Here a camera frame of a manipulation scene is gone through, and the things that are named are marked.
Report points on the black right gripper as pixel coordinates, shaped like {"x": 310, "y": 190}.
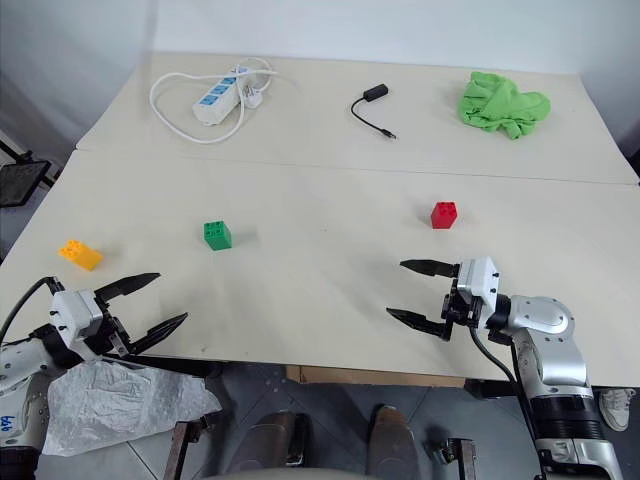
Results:
{"x": 457, "y": 312}

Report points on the crumpled white plastic sheet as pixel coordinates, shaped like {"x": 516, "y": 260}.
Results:
{"x": 125, "y": 400}

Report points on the green toy brick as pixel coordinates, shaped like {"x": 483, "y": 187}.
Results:
{"x": 217, "y": 236}

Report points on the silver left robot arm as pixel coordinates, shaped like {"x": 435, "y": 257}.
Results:
{"x": 15, "y": 367}

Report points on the dark rounded brown shape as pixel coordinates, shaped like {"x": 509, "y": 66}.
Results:
{"x": 392, "y": 440}

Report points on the dark metal frame leg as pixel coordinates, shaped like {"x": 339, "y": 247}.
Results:
{"x": 460, "y": 457}
{"x": 187, "y": 445}

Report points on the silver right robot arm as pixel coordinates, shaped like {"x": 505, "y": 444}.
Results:
{"x": 547, "y": 320}

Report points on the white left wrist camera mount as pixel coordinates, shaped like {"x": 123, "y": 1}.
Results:
{"x": 75, "y": 312}

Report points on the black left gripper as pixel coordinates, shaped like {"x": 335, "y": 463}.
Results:
{"x": 114, "y": 331}

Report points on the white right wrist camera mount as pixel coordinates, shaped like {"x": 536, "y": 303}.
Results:
{"x": 477, "y": 280}

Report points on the crumpled green cloth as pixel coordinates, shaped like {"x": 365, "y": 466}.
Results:
{"x": 500, "y": 105}

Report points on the black metal stand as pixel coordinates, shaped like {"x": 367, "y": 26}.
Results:
{"x": 17, "y": 182}

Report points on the yellow toy brick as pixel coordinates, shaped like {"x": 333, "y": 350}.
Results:
{"x": 80, "y": 255}

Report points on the red toy brick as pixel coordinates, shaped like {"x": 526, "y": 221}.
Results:
{"x": 444, "y": 215}

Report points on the white sneaker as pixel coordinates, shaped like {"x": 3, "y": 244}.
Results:
{"x": 616, "y": 407}

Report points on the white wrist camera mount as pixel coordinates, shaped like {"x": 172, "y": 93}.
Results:
{"x": 75, "y": 312}
{"x": 477, "y": 280}

